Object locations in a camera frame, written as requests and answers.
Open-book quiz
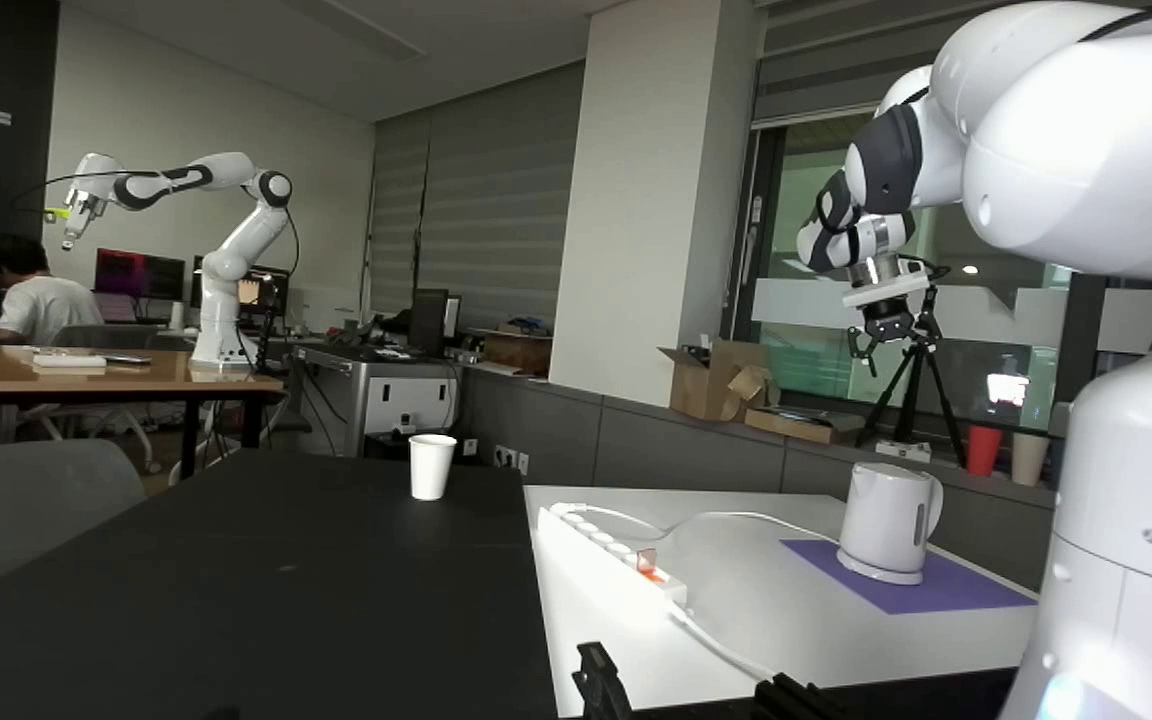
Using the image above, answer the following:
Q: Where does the grey chair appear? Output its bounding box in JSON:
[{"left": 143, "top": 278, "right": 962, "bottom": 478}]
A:
[{"left": 0, "top": 437, "right": 146, "bottom": 613}]

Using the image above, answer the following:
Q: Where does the red cup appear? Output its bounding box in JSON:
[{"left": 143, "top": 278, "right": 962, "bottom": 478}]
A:
[{"left": 958, "top": 424, "right": 1007, "bottom": 482}]

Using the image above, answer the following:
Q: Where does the black camera tripod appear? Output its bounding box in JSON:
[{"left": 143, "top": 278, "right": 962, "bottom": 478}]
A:
[{"left": 851, "top": 254, "right": 973, "bottom": 468}]

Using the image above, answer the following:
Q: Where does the flat cardboard box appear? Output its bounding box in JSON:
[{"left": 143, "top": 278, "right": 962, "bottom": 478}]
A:
[{"left": 740, "top": 405, "right": 836, "bottom": 448}]

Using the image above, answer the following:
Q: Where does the white electric kettle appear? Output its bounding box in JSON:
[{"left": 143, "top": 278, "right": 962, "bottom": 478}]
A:
[{"left": 836, "top": 459, "right": 947, "bottom": 586}]

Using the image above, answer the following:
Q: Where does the purple rectangular mat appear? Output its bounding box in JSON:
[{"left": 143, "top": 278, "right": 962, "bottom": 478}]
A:
[{"left": 779, "top": 536, "right": 1035, "bottom": 620}]

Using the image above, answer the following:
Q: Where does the white power strip orange switch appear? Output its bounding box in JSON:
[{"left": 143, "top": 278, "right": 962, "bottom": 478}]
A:
[{"left": 539, "top": 502, "right": 696, "bottom": 605}]

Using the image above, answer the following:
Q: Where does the beige cup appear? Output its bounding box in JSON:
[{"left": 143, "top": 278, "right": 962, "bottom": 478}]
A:
[{"left": 1007, "top": 427, "right": 1053, "bottom": 490}]

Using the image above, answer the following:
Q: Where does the white cabinet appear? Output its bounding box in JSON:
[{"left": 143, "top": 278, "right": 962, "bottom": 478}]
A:
[{"left": 290, "top": 343, "right": 462, "bottom": 462}]

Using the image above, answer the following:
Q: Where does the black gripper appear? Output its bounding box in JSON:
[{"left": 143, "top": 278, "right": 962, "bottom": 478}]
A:
[{"left": 851, "top": 294, "right": 934, "bottom": 374}]

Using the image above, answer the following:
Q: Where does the seated person white shirt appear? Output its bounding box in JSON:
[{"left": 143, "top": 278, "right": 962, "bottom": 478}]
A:
[{"left": 0, "top": 235, "right": 106, "bottom": 343}]

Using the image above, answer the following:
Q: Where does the large open cardboard box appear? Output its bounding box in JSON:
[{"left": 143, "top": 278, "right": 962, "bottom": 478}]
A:
[{"left": 658, "top": 338, "right": 776, "bottom": 427}]

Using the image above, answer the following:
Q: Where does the white wall outlet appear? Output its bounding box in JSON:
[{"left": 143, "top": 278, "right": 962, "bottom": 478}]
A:
[{"left": 489, "top": 441, "right": 534, "bottom": 478}]

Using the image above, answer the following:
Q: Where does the black rail bracket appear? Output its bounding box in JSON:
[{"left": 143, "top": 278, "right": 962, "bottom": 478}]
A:
[{"left": 753, "top": 666, "right": 878, "bottom": 720}]

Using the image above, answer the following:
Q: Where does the black table clamp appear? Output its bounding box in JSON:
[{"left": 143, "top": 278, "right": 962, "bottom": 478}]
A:
[{"left": 568, "top": 637, "right": 635, "bottom": 720}]

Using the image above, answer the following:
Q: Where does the white paper cup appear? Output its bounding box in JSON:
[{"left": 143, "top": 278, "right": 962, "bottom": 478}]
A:
[{"left": 403, "top": 433, "right": 461, "bottom": 507}]

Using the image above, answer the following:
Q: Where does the white power strip cord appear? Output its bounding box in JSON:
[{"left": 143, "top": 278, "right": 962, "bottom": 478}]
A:
[{"left": 663, "top": 595, "right": 769, "bottom": 689}]

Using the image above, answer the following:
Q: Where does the black computer monitor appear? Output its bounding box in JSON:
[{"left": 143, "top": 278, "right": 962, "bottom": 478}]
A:
[{"left": 89, "top": 245, "right": 192, "bottom": 323}]

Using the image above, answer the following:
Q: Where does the wooden work table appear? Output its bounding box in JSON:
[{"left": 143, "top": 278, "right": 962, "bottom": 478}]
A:
[{"left": 0, "top": 338, "right": 290, "bottom": 482}]

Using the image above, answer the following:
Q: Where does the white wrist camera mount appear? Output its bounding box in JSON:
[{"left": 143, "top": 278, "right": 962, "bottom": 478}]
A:
[{"left": 844, "top": 268, "right": 934, "bottom": 307}]

